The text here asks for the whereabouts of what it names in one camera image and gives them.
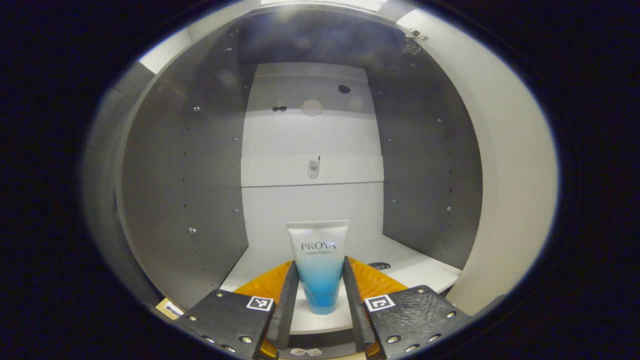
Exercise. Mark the white blue bottle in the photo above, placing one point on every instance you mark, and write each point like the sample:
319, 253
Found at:
318, 260

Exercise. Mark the grey cabinet door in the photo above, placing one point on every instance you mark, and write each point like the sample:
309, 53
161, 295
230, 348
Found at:
510, 160

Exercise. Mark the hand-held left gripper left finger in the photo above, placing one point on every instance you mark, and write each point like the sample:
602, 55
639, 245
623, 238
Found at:
287, 310

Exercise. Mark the metal door hinge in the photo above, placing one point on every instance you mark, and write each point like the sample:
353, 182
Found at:
414, 41

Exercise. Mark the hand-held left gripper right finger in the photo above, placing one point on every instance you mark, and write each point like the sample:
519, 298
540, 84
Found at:
356, 310

